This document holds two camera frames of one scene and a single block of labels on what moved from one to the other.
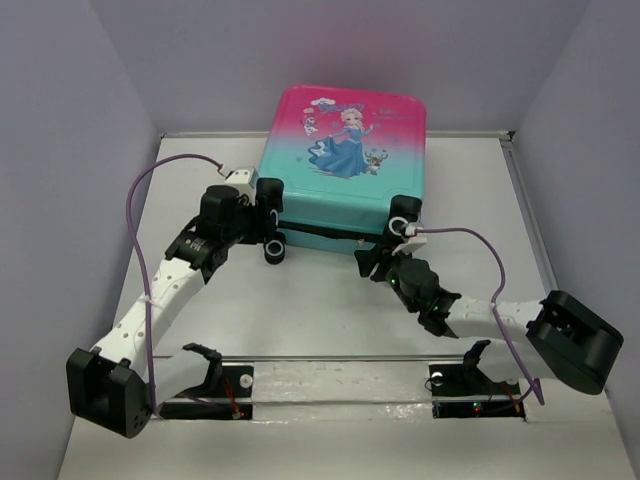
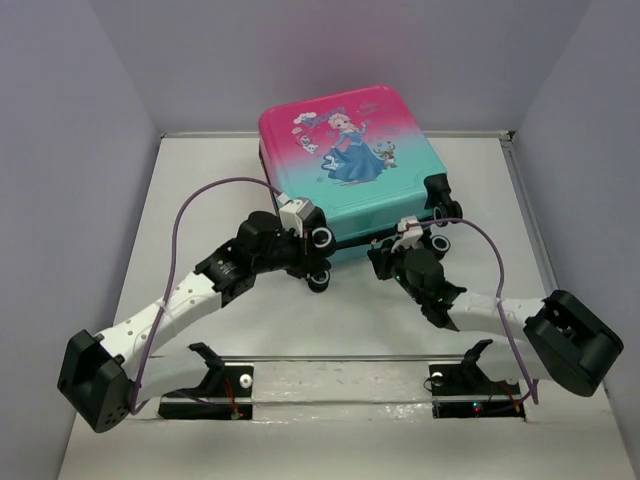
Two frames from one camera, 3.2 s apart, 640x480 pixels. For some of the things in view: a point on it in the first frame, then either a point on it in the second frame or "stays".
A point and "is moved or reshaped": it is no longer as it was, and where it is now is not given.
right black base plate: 466,391 stays
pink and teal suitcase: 342,156 is moved or reshaped
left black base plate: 236,381 stays
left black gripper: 265,226 to 307,261
